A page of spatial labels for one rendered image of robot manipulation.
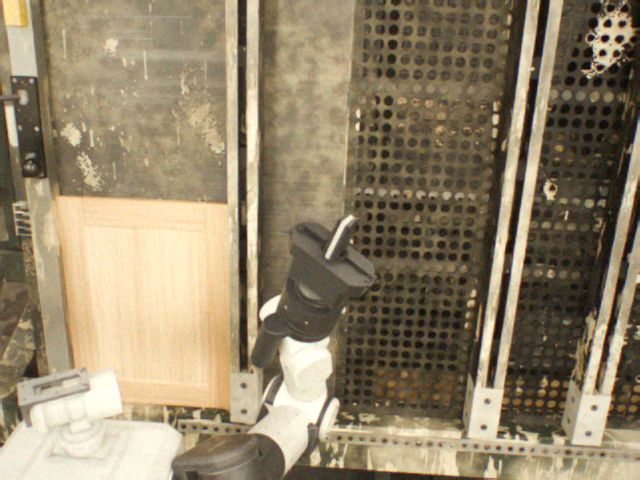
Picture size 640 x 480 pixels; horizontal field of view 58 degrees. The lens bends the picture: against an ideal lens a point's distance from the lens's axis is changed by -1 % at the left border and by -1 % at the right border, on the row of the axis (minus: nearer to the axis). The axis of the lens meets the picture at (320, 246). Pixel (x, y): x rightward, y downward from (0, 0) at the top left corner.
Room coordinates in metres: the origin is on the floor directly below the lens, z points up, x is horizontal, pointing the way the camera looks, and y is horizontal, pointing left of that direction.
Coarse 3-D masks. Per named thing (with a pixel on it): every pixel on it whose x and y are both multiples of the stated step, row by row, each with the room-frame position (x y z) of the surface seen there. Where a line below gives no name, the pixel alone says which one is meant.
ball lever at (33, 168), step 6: (30, 156) 0.85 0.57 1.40; (24, 162) 0.78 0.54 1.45; (30, 162) 0.78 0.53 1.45; (36, 162) 0.78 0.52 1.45; (24, 168) 0.77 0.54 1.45; (30, 168) 0.77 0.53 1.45; (36, 168) 0.77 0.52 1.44; (42, 168) 0.78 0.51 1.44; (24, 174) 0.76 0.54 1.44; (30, 174) 0.76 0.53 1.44; (36, 174) 0.77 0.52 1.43
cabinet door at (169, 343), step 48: (96, 240) 0.79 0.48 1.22; (144, 240) 0.78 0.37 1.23; (192, 240) 0.78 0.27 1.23; (96, 288) 0.73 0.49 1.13; (144, 288) 0.72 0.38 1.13; (192, 288) 0.72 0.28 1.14; (96, 336) 0.66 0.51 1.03; (144, 336) 0.66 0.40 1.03; (192, 336) 0.66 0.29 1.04; (144, 384) 0.59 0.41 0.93; (192, 384) 0.59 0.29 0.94
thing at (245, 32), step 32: (256, 0) 0.97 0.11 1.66; (256, 32) 0.94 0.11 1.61; (256, 64) 0.91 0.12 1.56; (256, 96) 0.88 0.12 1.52; (256, 128) 0.85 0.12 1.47; (256, 160) 0.82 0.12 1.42; (256, 192) 0.79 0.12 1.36; (256, 224) 0.75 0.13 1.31; (256, 256) 0.72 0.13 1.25; (256, 288) 0.68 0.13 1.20; (256, 320) 0.64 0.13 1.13; (256, 384) 0.56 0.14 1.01; (256, 416) 0.52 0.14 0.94
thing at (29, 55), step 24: (24, 48) 0.98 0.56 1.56; (24, 72) 0.96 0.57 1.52; (48, 96) 0.96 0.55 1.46; (48, 120) 0.93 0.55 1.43; (48, 144) 0.89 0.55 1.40; (48, 168) 0.86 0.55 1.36; (48, 192) 0.83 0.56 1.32; (48, 216) 0.80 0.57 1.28; (48, 240) 0.77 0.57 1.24; (48, 264) 0.75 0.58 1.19; (48, 288) 0.72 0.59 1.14; (48, 312) 0.69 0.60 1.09; (48, 336) 0.65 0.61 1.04; (48, 360) 0.62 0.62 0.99; (72, 360) 0.63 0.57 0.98
